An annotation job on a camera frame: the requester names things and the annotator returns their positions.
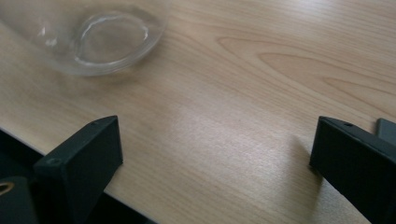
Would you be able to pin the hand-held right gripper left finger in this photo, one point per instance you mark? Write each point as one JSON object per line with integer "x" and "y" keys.
{"x": 81, "y": 161}

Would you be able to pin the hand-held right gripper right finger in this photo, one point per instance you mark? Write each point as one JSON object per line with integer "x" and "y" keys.
{"x": 355, "y": 161}

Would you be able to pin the clear glass bowl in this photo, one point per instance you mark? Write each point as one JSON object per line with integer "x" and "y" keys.
{"x": 112, "y": 43}

